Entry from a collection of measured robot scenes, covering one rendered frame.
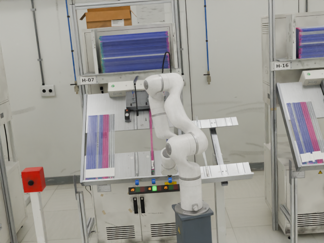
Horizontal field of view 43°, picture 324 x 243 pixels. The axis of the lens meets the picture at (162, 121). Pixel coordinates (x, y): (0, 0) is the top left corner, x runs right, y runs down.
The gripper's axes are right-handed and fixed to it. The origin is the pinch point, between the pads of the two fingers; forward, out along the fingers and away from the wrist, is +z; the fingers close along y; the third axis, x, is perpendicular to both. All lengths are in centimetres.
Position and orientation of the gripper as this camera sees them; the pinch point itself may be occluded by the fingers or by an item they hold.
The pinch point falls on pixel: (169, 174)
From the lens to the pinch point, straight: 268.7
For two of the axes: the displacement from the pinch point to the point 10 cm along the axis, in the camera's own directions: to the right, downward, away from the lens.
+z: 0.5, 5.0, 8.7
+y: 10.0, -0.7, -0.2
